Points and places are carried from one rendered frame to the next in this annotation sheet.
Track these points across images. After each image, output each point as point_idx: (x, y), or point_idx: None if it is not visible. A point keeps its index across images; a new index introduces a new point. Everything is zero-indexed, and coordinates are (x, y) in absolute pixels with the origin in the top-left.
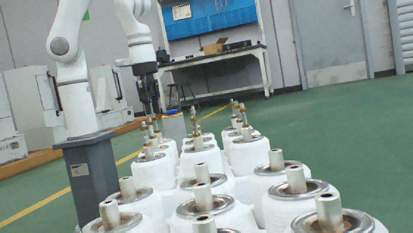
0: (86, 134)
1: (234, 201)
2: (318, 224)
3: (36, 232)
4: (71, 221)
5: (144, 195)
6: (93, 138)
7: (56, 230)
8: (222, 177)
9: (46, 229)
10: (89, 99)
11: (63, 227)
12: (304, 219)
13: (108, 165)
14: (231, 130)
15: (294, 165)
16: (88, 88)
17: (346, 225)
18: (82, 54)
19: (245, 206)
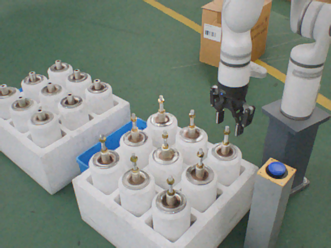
0: (280, 105)
1: (41, 93)
2: (9, 93)
3: (328, 152)
4: (330, 173)
5: (87, 87)
6: (262, 108)
7: (315, 160)
8: (64, 105)
9: (328, 157)
10: (291, 82)
11: (318, 165)
12: (12, 91)
13: (273, 142)
14: (165, 190)
15: (20, 98)
16: (295, 71)
17: (1, 94)
18: (317, 37)
19: (71, 133)
